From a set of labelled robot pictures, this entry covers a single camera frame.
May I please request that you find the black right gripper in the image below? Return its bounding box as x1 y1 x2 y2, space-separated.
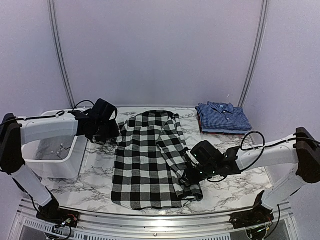
182 163 219 185

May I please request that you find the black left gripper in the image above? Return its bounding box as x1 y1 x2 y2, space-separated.
94 119 120 143

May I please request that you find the black white checkered shirt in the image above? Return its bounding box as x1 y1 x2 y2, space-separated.
111 110 203 210

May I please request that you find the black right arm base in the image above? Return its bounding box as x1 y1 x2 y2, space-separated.
229 190 274 229

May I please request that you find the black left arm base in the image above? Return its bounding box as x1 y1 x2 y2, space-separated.
36 199 80 228

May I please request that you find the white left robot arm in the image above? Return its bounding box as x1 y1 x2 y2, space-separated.
0 98 119 223

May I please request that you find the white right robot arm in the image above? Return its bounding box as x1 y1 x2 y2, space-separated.
182 127 320 224

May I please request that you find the grey cloth in bin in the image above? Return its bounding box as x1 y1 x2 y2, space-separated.
35 136 74 161

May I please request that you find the white plastic bin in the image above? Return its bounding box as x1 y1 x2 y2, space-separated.
18 109 87 179

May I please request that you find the folded blue checkered shirt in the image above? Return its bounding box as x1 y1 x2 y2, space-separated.
195 101 252 132

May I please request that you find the aluminium front frame rail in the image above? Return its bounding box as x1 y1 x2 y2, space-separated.
14 197 293 240

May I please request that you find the right aluminium wall post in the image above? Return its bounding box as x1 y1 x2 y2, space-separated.
238 0 270 108

